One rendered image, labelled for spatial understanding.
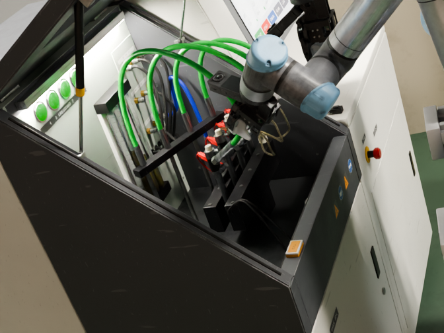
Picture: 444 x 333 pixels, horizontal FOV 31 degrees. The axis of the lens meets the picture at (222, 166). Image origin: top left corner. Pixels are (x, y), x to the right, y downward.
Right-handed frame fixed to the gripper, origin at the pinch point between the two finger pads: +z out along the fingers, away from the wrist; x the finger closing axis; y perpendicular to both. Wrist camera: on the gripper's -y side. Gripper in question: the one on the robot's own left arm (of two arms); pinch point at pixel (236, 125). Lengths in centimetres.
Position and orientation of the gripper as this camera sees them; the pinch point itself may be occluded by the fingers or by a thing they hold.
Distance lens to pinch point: 185.5
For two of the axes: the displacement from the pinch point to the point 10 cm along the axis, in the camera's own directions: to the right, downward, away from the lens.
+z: -1.1, 4.0, 9.1
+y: 7.8, 6.1, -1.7
